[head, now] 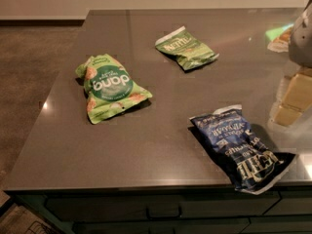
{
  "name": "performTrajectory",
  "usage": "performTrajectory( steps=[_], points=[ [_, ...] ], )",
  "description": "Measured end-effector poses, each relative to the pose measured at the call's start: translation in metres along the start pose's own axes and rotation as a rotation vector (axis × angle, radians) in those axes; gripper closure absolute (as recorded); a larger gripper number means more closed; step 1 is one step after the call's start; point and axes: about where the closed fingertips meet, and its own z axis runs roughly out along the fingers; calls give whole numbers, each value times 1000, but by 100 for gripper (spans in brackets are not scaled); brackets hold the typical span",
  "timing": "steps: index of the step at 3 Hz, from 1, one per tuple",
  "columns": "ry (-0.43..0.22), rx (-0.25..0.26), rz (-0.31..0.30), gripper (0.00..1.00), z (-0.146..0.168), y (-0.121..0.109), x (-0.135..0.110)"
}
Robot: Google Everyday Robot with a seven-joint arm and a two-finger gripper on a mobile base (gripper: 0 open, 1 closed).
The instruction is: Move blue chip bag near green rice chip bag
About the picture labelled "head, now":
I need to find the blue kettle chip bag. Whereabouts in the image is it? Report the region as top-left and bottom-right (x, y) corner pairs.
(190, 104), (296, 195)

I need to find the dark green kettle chip bag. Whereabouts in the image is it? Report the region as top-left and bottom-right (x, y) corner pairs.
(155, 26), (218, 71)

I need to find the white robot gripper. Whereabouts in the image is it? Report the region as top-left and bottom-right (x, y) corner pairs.
(273, 0), (312, 126)

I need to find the dark cabinet with drawers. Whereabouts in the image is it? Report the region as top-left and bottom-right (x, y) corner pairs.
(14, 190), (312, 234)

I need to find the orange green snack bag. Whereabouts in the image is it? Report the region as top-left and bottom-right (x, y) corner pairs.
(265, 24), (293, 53)

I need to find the light green rice chip bag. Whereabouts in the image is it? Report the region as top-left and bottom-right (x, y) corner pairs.
(75, 54), (152, 124)

